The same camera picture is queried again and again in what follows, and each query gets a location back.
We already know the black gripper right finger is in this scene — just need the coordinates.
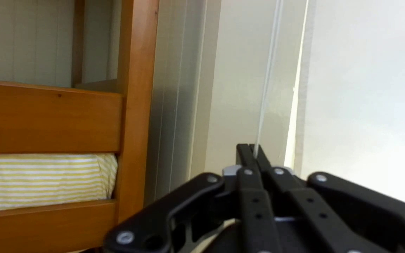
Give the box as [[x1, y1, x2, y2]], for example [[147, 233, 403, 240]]
[[254, 145, 405, 253]]

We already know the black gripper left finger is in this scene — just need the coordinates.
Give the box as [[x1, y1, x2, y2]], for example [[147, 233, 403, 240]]
[[103, 142, 282, 253]]

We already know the cream fabric roman shade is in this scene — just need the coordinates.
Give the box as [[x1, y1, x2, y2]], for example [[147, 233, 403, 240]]
[[294, 0, 405, 209]]

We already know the striped cream mattress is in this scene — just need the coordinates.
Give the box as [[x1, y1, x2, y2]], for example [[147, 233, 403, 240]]
[[0, 152, 120, 215]]

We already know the white window frame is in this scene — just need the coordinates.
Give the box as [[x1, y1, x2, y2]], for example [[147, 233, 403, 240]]
[[145, 0, 210, 205]]

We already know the wooden bunk bed frame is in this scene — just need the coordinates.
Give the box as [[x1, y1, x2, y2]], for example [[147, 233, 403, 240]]
[[0, 0, 161, 253]]

